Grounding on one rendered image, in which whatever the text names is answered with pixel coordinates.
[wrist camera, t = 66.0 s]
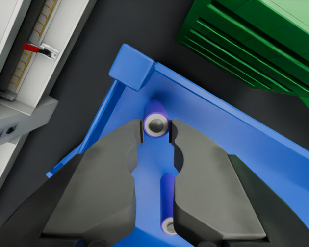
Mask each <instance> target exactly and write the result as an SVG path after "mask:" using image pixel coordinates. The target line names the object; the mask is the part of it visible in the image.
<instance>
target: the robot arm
mask: <svg viewBox="0 0 309 247"><path fill-rule="evenodd" d="M143 138H144V129H143V120H141V119H133V120H131V121H129V122H127V123H126V124H124V125H122V126H121V127H119V128H117V129H115V130H114V131H112V132H110V133H108V134H106V135H105V136H103V137H102V138H100V139H99V140H98V141H96V142H95V143H94V144H93V145H92V146H91V147H90V148H89V149H88V150H87V151H86V152H84V153H83V154H76V155H75V156H73V157H72V158H71V159H70V160H69V161H68V162H67V163H66V164H65V165H64V166H62V167H61V168H60V169H59V170H58V171H57V172H56V173H55V174H54V175H52V176H51V177H50V178H49V179H48V180H47V181H46V182H45V183H44V184H42V185H41V186H40V187H39V188H38V189H37V190H36V191H35V192H34V193H33V194H31V195H30V196H29V197H28V198H27V199H26V200H25V201H24V202H23V203H22V204H21V205H20V206H19V207H18V208H17V209H16V210H15V211H14V212H13V214H12V215H11V216H10V217H9V218H8V219H7V220H6V222H5V223H4V224H3V225H2V227H1V228H0V247H112V246H113V245H115V244H116V243H118V242H119V241H121V240H122V239H124V238H125V237H126V236H128V235H129V234H131V233H132V232H133V230H134V228H135V220H136V195H135V183H134V177H133V176H132V175H131V174H132V172H133V171H134V169H135V168H136V167H137V165H138V160H137V148H138V147H139V145H140V144H141V143H143ZM169 143H172V145H173V146H174V167H175V168H176V169H177V171H178V172H179V174H178V175H177V176H176V177H175V180H174V198H173V226H174V230H175V232H176V233H177V234H178V235H179V236H181V237H182V238H183V239H185V240H186V241H188V242H189V243H190V244H191V245H193V246H194V247H309V229H308V228H307V226H306V225H305V224H304V222H303V221H302V220H301V219H300V218H299V216H298V215H297V214H296V213H295V212H294V211H293V210H292V209H291V208H290V206H289V205H288V204H287V203H286V202H285V201H284V200H283V199H282V198H281V197H280V196H278V195H277V194H276V193H275V192H274V191H273V190H272V189H271V188H270V187H269V186H268V185H267V184H266V183H265V182H264V181H263V180H262V179H260V178H259V177H258V176H257V175H256V174H255V173H254V172H253V171H252V170H251V169H250V168H249V167H248V166H247V165H246V164H245V163H244V162H243V161H241V160H240V159H239V158H238V157H237V156H236V155H235V154H228V153H227V152H226V151H225V150H224V149H223V148H221V147H220V146H219V145H218V144H217V143H216V142H214V141H213V140H212V139H211V138H209V137H208V136H206V135H204V134H203V133H201V132H200V131H198V130H196V129H195V128H193V127H191V126H190V125H188V124H186V123H185V122H183V121H181V120H180V119H172V120H170V121H169Z"/></svg>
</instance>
